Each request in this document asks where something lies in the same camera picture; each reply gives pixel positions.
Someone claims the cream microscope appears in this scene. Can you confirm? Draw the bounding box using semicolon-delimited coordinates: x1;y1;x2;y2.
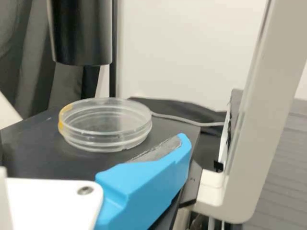
0;0;292;230

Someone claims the light grey cable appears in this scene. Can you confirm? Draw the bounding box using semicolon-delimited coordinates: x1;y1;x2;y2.
151;111;228;127

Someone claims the black platform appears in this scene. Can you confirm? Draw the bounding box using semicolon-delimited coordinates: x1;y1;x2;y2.
230;88;307;230

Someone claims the petri dish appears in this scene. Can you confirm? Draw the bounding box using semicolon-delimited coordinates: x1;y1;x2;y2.
58;97;153;153

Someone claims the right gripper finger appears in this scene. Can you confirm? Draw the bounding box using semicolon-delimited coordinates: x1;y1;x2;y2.
94;133;193;230

